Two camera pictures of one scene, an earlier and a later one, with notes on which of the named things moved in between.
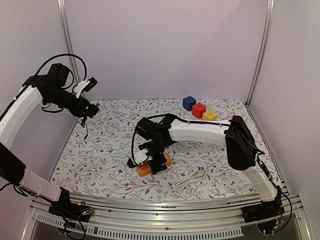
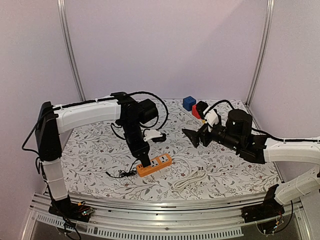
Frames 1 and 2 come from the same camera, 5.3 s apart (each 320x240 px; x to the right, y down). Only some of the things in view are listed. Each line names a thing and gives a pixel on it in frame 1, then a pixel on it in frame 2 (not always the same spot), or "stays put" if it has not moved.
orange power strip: [145, 169] stays put
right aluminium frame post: [268, 26] stays put
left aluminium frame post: [62, 8] stays put
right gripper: [157, 162] to [204, 136]
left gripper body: [75, 109] to [131, 130]
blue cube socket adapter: [188, 102] stays put
